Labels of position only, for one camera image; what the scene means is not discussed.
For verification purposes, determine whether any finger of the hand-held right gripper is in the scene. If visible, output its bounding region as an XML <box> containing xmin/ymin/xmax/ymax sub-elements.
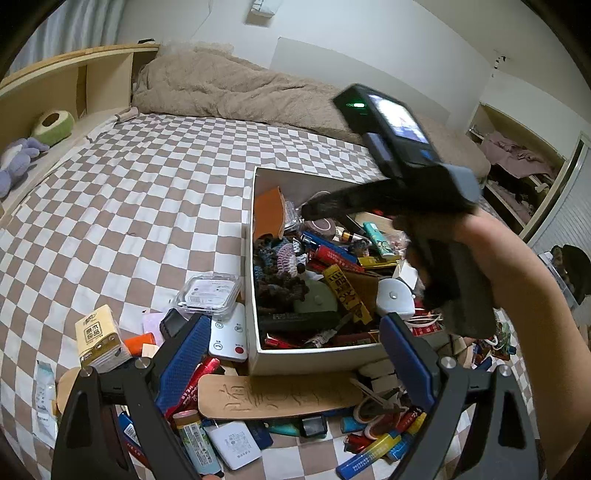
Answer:
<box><xmin>300</xmin><ymin>178</ymin><xmax>399</xmax><ymax>221</ymax></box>

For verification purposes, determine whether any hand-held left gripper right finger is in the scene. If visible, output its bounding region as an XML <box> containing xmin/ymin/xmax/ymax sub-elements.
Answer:
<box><xmin>379</xmin><ymin>313</ymin><xmax>541</xmax><ymax>480</ymax></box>

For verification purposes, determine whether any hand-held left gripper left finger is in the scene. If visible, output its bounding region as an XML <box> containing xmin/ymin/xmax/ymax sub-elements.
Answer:
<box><xmin>51</xmin><ymin>313</ymin><xmax>222</xmax><ymax>480</ymax></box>

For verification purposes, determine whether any white cardboard box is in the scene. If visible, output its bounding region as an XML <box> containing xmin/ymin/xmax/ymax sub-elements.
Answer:
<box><xmin>245</xmin><ymin>166</ymin><xmax>458</xmax><ymax>377</ymax></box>

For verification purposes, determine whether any person's right forearm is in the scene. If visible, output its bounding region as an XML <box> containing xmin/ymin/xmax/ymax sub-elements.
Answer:
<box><xmin>462</xmin><ymin>215</ymin><xmax>591</xmax><ymax>480</ymax></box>

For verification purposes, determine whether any black rectangular device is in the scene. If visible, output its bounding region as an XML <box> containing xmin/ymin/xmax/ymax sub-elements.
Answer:
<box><xmin>159</xmin><ymin>308</ymin><xmax>188</xmax><ymax>343</ymax></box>

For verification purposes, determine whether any turquoise patterned lighter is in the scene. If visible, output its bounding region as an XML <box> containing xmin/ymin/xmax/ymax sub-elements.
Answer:
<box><xmin>362</xmin><ymin>222</ymin><xmax>394</xmax><ymax>259</ymax></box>

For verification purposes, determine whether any orange lighter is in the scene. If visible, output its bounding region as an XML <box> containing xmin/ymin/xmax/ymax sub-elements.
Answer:
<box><xmin>123</xmin><ymin>333</ymin><xmax>158</xmax><ymax>357</ymax></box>

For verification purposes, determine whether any white device with red button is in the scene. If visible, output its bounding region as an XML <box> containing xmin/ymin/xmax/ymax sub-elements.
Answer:
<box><xmin>208</xmin><ymin>302</ymin><xmax>249</xmax><ymax>364</ymax></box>

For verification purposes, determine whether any white round dispenser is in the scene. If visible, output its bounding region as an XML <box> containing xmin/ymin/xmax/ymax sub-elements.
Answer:
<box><xmin>375</xmin><ymin>278</ymin><xmax>417</xmax><ymax>320</ymax></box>

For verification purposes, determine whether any clear plastic case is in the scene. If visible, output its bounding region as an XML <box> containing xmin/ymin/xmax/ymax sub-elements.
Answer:
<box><xmin>177</xmin><ymin>274</ymin><xmax>244</xmax><ymax>320</ymax></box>

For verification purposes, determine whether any light blue lighter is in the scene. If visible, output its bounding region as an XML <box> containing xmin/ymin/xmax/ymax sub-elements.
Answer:
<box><xmin>177</xmin><ymin>410</ymin><xmax>219</xmax><ymax>477</ymax></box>

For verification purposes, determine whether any yellow tissue pack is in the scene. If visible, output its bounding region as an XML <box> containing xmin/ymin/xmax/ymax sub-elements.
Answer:
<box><xmin>75</xmin><ymin>305</ymin><xmax>133</xmax><ymax>373</ymax></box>

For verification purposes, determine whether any yellow printed packet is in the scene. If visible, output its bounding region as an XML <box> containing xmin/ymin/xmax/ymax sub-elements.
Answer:
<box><xmin>322</xmin><ymin>264</ymin><xmax>373</xmax><ymax>327</ymax></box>

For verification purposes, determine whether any white charger adapter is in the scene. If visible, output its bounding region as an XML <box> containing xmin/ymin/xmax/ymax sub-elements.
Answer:
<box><xmin>204</xmin><ymin>420</ymin><xmax>262</xmax><ymax>472</ymax></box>

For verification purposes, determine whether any carved wooden plaque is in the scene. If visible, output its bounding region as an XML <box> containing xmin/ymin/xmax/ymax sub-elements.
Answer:
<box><xmin>198</xmin><ymin>373</ymin><xmax>366</xmax><ymax>422</ymax></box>

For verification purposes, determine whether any crocheted yarn piece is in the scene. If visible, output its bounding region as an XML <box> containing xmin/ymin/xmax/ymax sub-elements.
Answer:
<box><xmin>253</xmin><ymin>237</ymin><xmax>311</xmax><ymax>315</ymax></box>

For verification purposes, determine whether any pale green round case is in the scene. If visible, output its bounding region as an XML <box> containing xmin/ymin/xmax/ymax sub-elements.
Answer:
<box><xmin>294</xmin><ymin>278</ymin><xmax>345</xmax><ymax>318</ymax></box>

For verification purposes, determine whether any open wardrobe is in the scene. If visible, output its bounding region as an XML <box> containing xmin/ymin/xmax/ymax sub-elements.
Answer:
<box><xmin>466</xmin><ymin>102</ymin><xmax>591</xmax><ymax>250</ymax></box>

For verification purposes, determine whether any small black box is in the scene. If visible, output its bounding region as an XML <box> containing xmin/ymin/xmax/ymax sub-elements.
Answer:
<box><xmin>300</xmin><ymin>415</ymin><xmax>329</xmax><ymax>439</ymax></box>

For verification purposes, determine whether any black remote control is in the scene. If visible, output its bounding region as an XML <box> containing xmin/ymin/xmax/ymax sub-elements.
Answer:
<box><xmin>257</xmin><ymin>311</ymin><xmax>341</xmax><ymax>336</ymax></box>

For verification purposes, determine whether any round wooden slice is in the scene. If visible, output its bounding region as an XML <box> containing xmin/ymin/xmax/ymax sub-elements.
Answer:
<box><xmin>55</xmin><ymin>368</ymin><xmax>85</xmax><ymax>417</ymax></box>

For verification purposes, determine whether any silver foil packet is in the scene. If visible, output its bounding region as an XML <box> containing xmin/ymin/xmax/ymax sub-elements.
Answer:
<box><xmin>35</xmin><ymin>360</ymin><xmax>59</xmax><ymax>445</ymax></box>

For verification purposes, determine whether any beige fleece blanket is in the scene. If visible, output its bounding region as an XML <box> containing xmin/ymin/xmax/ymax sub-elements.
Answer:
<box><xmin>133</xmin><ymin>44</ymin><xmax>491</xmax><ymax>178</ymax></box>

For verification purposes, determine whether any checkered bed sheet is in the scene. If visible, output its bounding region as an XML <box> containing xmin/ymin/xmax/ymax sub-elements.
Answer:
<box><xmin>0</xmin><ymin>111</ymin><xmax>522</xmax><ymax>480</ymax></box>

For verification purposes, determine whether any purple plush toy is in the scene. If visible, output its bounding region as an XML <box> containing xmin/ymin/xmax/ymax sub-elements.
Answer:
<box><xmin>0</xmin><ymin>137</ymin><xmax>49</xmax><ymax>198</ymax></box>

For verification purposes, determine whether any green avocado plush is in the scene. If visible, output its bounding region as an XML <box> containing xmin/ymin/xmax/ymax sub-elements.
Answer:
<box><xmin>31</xmin><ymin>111</ymin><xmax>75</xmax><ymax>147</ymax></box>

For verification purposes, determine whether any wooden headboard shelf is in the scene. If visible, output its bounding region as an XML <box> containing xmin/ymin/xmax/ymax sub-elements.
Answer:
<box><xmin>0</xmin><ymin>44</ymin><xmax>160</xmax><ymax>222</ymax></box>

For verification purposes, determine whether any light curtain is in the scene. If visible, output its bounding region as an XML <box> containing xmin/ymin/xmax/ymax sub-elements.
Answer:
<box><xmin>14</xmin><ymin>0</ymin><xmax>125</xmax><ymax>70</ymax></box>

